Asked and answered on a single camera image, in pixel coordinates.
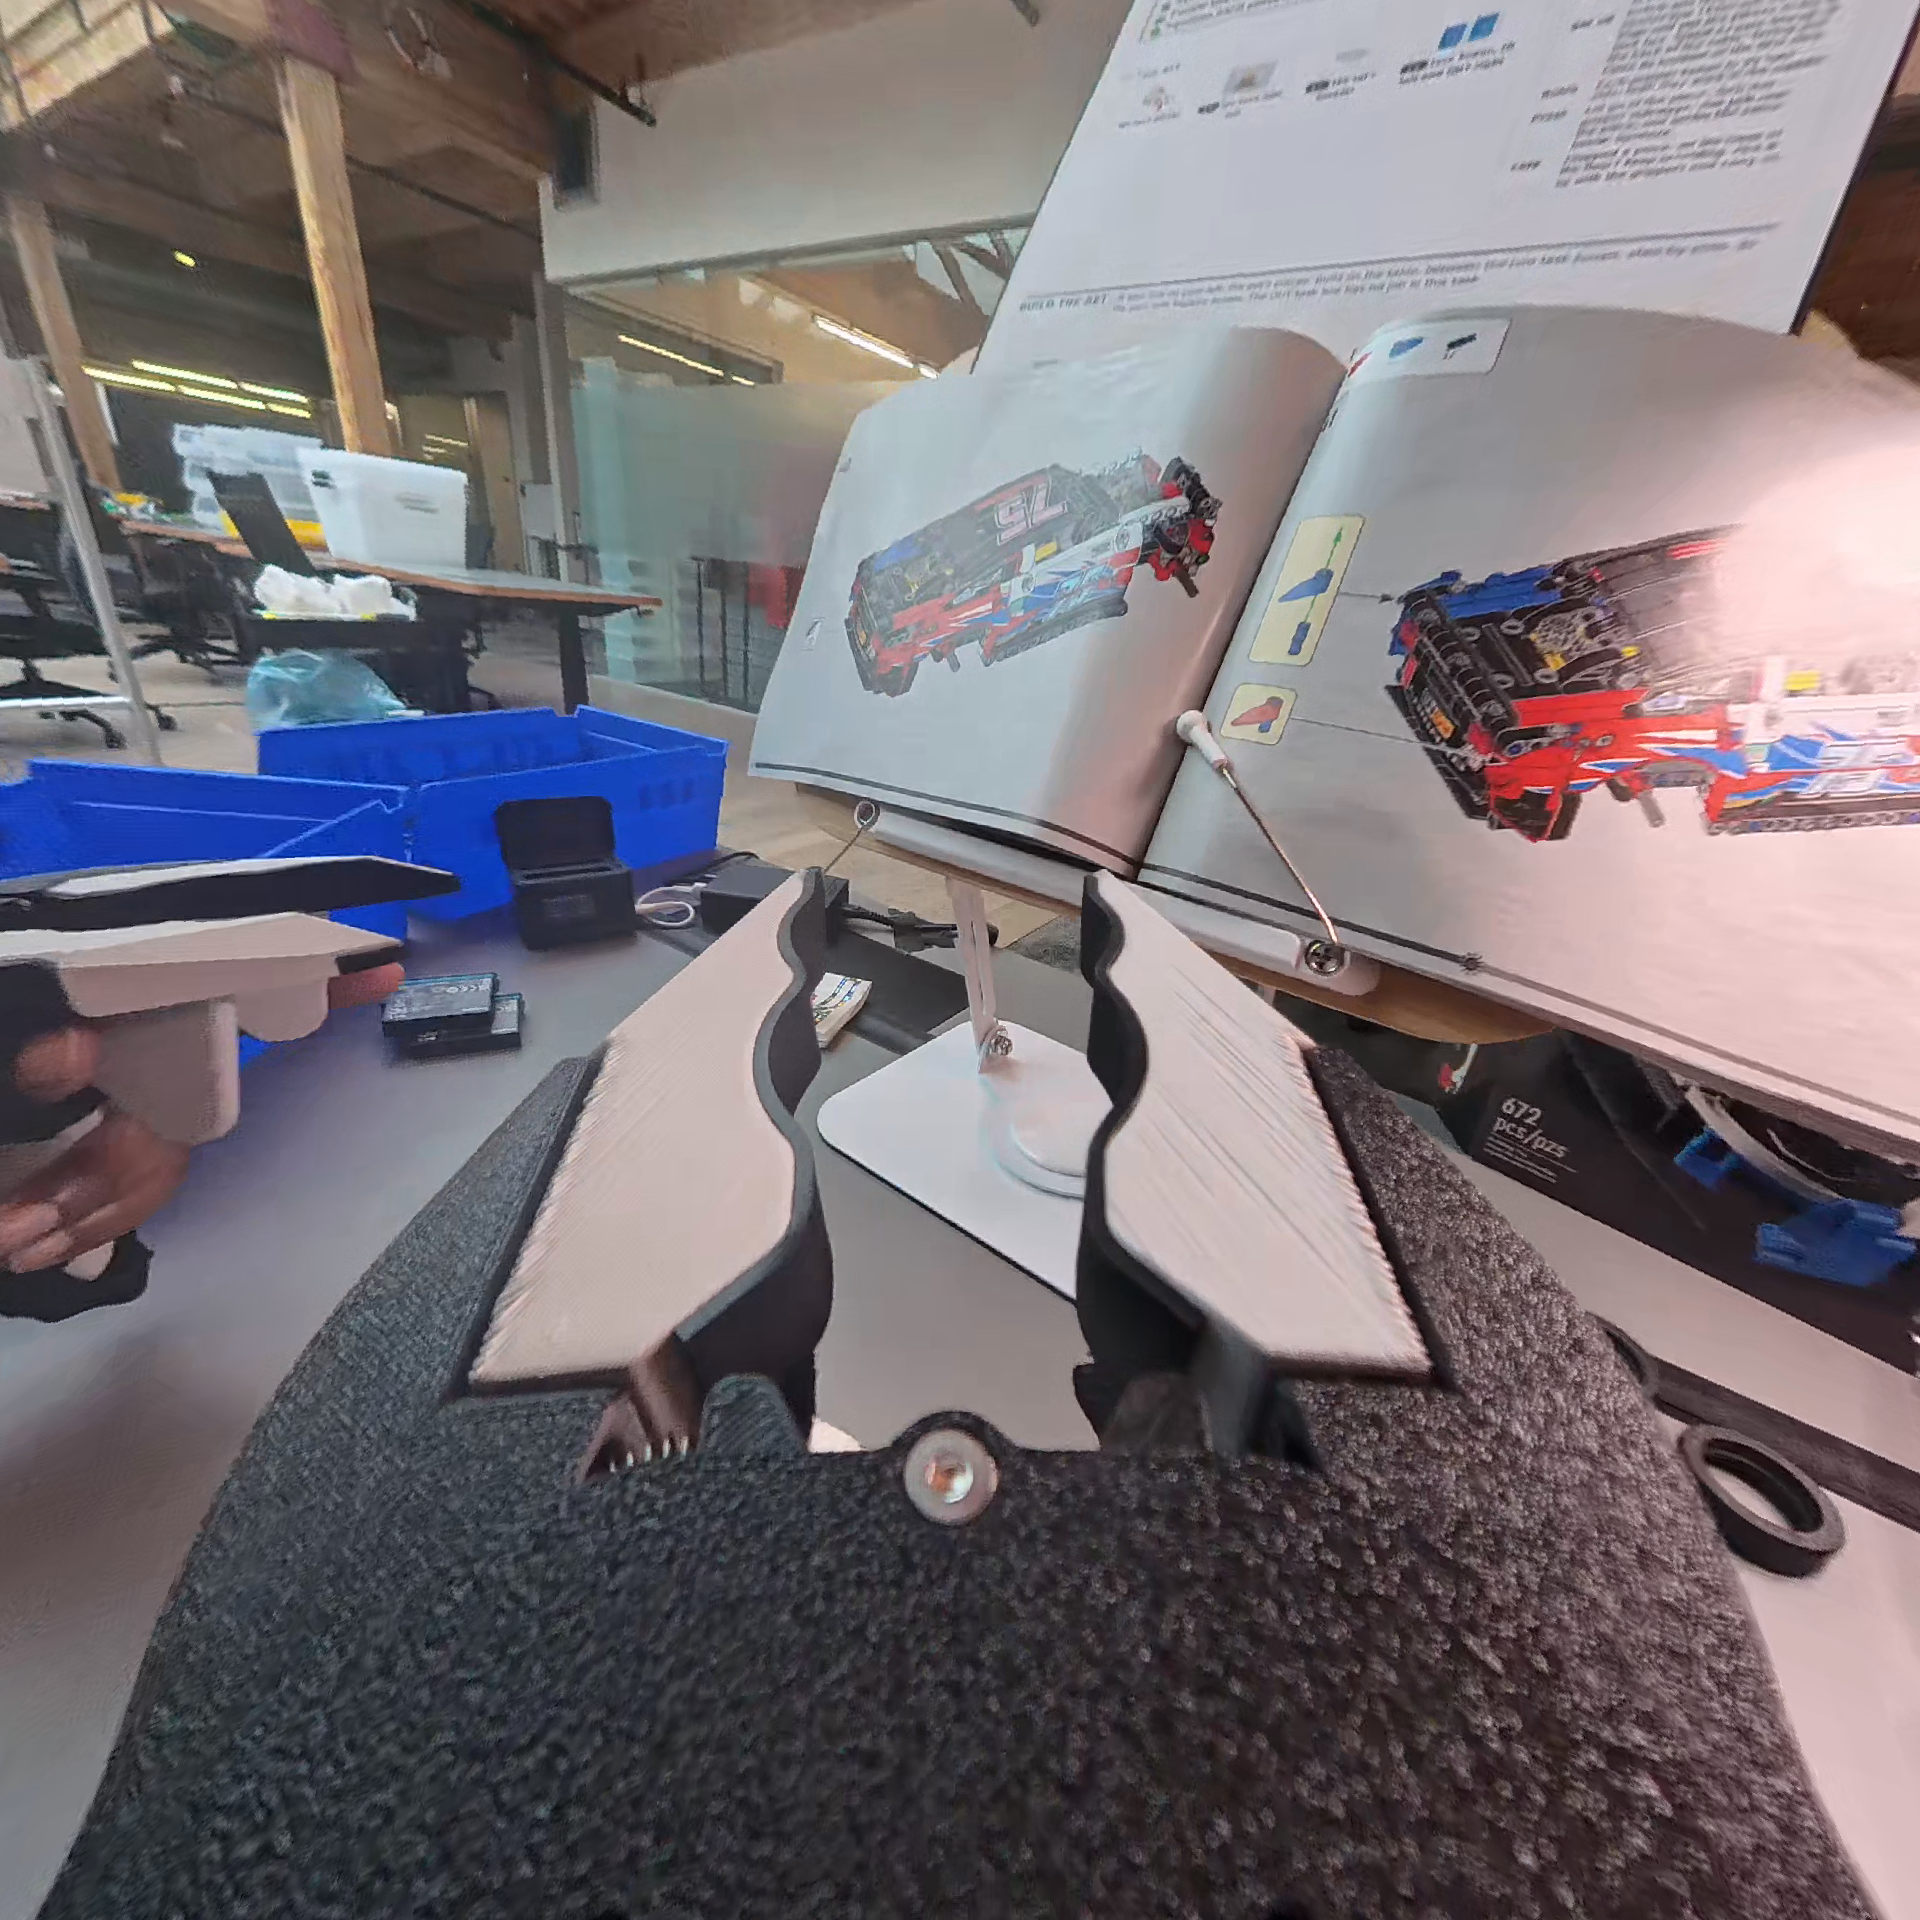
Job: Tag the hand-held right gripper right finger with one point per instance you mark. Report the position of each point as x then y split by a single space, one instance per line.
1244 1171

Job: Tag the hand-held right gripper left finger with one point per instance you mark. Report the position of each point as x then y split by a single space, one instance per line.
661 1142

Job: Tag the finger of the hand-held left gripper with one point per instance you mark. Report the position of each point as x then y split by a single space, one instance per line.
225 887
195 962

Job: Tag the toy car instruction booklet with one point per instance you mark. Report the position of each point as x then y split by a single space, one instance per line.
974 750

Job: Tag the person's left hand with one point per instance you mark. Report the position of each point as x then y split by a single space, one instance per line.
91 1194

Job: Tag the blue plastic bin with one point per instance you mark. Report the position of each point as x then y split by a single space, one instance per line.
182 820
495 780

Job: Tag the black battery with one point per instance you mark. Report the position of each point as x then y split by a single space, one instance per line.
437 1002
505 1032

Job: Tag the teal plastic bag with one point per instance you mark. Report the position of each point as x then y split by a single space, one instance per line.
318 691

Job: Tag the folded printed paper sheet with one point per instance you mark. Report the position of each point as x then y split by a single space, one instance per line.
841 1008

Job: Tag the white book stand wooden board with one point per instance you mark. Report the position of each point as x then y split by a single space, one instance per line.
915 1119

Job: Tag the black power adapter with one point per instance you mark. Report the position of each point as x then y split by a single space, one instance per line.
745 887

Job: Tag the black charger case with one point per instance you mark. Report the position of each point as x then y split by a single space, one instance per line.
563 879

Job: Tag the black toy car box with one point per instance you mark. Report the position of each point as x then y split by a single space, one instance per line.
1546 1149

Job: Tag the white crumpled material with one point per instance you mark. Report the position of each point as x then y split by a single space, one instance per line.
331 595

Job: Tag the black office chair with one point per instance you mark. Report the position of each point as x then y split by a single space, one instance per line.
45 616

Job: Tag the grey metal pole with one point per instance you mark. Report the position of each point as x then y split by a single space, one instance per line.
91 571

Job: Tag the wooden table black legs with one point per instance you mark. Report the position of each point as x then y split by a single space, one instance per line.
495 588

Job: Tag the white storage box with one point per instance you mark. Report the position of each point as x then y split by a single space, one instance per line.
387 509

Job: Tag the clear storage box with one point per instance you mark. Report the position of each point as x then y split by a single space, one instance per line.
242 464

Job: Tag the black toy tyre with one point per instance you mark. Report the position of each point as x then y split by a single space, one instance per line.
1793 1539

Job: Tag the white printed instruction sheet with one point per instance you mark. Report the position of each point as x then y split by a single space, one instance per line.
1350 166

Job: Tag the wooden post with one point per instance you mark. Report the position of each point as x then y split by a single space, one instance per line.
333 255

